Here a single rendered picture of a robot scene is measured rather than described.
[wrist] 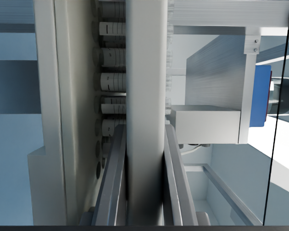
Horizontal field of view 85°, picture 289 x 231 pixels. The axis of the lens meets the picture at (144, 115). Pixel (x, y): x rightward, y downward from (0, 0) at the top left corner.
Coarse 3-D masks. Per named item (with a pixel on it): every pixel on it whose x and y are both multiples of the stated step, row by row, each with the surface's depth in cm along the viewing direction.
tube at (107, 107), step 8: (96, 104) 11; (104, 104) 11; (112, 104) 11; (120, 104) 11; (168, 104) 12; (96, 112) 12; (104, 112) 12; (112, 112) 12; (120, 112) 12; (168, 112) 12
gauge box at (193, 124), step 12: (180, 108) 54; (192, 108) 54; (204, 108) 54; (216, 108) 54; (180, 120) 48; (192, 120) 48; (204, 120) 48; (216, 120) 48; (228, 120) 48; (180, 132) 48; (192, 132) 48; (204, 132) 48; (216, 132) 48; (228, 132) 48
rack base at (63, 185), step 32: (64, 0) 7; (64, 32) 7; (64, 64) 7; (64, 96) 8; (96, 96) 12; (64, 128) 8; (32, 160) 8; (64, 160) 8; (96, 160) 12; (32, 192) 8; (64, 192) 8; (96, 192) 12; (64, 224) 8
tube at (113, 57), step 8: (96, 48) 11; (104, 48) 11; (112, 48) 11; (120, 48) 11; (96, 56) 11; (104, 56) 11; (112, 56) 11; (120, 56) 11; (168, 56) 11; (96, 64) 11; (104, 64) 11; (112, 64) 11; (120, 64) 11; (168, 64) 11
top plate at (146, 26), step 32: (128, 0) 7; (160, 0) 7; (128, 32) 7; (160, 32) 7; (128, 64) 8; (160, 64) 7; (128, 96) 8; (160, 96) 8; (128, 128) 8; (160, 128) 8; (128, 160) 8; (160, 160) 8; (128, 192) 8; (160, 192) 8; (128, 224) 9; (160, 224) 9
